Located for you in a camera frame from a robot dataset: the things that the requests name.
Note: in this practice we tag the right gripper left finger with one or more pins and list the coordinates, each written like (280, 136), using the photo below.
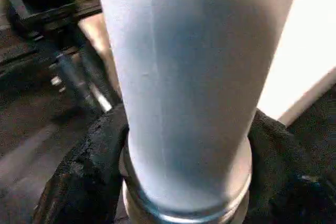
(84, 176)

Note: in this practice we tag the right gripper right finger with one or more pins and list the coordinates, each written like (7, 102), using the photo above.
(288, 182)

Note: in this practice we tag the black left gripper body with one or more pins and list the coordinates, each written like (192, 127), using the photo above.
(39, 3)

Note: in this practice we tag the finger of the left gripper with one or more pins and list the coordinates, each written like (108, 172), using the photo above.
(68, 77)
(92, 64)

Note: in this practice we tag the white plastic table leg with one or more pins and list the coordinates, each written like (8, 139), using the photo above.
(197, 77)

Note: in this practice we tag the white plastic table top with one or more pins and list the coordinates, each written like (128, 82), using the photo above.
(302, 64)

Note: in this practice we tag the black work surface mat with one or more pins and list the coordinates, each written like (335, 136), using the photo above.
(26, 142)

